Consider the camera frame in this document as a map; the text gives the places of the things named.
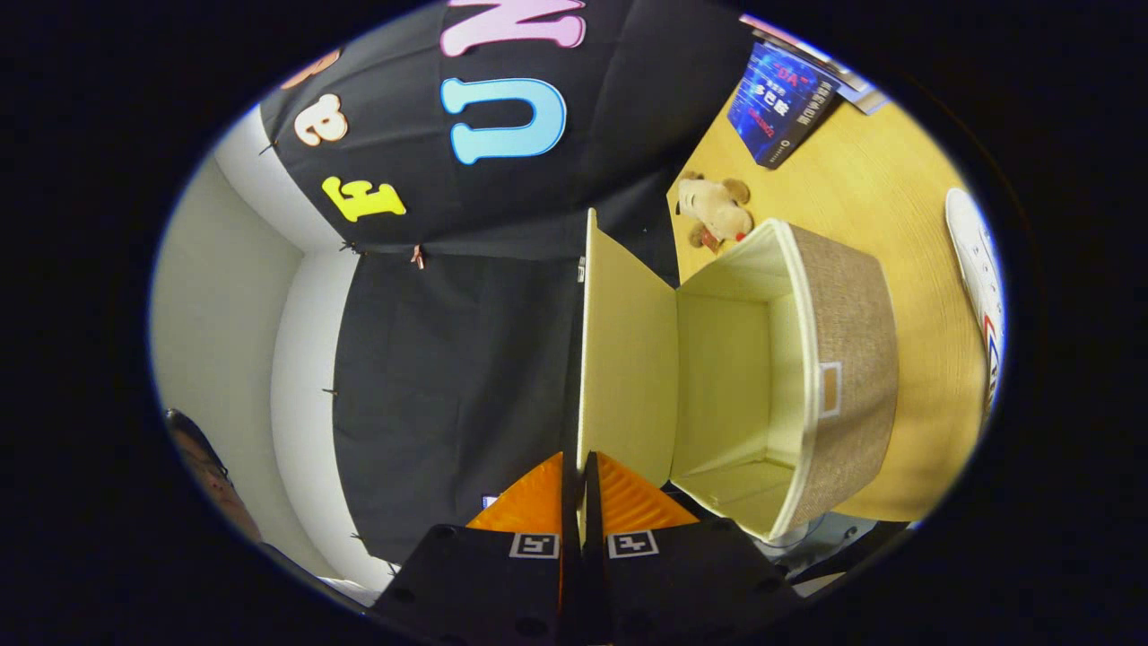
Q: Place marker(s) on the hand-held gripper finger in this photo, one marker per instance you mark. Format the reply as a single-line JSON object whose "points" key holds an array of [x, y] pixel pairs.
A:
{"points": [[570, 574], [592, 574]]}

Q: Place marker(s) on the beige fabric storage box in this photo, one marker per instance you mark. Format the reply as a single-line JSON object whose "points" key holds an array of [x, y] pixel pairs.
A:
{"points": [[843, 314]]}

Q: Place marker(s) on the white striped canvas shoe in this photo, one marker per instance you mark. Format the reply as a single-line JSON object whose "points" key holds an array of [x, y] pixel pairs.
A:
{"points": [[973, 260]]}

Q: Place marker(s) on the black backdrop cloth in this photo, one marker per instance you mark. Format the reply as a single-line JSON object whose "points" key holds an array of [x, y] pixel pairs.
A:
{"points": [[448, 377]]}

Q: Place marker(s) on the brown plush toy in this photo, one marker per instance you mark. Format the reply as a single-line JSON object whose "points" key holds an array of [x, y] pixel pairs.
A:
{"points": [[717, 211]]}

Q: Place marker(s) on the dark blue book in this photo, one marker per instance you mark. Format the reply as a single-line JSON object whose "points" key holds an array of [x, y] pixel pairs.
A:
{"points": [[780, 103]]}

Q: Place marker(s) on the light blue book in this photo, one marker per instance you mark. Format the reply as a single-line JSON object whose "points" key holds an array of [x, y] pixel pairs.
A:
{"points": [[863, 95]]}

